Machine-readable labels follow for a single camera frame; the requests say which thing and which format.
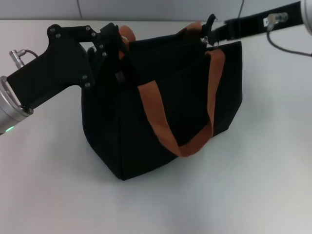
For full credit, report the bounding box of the thin grey hanging cable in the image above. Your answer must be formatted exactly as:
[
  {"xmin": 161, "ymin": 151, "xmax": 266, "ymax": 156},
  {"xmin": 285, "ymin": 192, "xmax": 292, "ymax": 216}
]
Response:
[{"xmin": 237, "ymin": 0, "xmax": 245, "ymax": 20}]

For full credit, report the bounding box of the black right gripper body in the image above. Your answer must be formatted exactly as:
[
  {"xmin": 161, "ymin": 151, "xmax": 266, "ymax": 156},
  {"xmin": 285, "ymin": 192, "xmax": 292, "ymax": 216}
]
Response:
[{"xmin": 224, "ymin": 1, "xmax": 306, "ymax": 41}]

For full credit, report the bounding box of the black food bag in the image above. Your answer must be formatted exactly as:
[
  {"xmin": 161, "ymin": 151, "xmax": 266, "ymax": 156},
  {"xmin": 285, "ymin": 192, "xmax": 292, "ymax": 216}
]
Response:
[{"xmin": 80, "ymin": 14, "xmax": 245, "ymax": 181}]

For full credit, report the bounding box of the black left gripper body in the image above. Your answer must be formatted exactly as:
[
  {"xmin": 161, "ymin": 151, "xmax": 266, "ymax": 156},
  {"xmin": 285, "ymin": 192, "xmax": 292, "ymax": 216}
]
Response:
[{"xmin": 6, "ymin": 24, "xmax": 96, "ymax": 110}]

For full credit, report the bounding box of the left gripper cable with plug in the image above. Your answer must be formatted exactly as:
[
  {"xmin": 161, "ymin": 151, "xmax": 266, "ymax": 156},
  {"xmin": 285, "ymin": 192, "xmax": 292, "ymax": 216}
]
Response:
[{"xmin": 9, "ymin": 48, "xmax": 39, "ymax": 66}]

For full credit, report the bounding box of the gripper cable with plug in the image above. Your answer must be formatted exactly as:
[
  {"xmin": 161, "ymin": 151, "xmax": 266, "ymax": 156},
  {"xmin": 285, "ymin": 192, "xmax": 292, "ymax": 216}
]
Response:
[
  {"xmin": 9, "ymin": 48, "xmax": 39, "ymax": 66},
  {"xmin": 264, "ymin": 12, "xmax": 312, "ymax": 58}
]

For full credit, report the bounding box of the right gripper cable with plug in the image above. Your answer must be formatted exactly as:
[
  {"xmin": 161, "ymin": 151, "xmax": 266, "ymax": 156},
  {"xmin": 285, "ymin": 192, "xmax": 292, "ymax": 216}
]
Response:
[{"xmin": 264, "ymin": 12, "xmax": 312, "ymax": 58}]

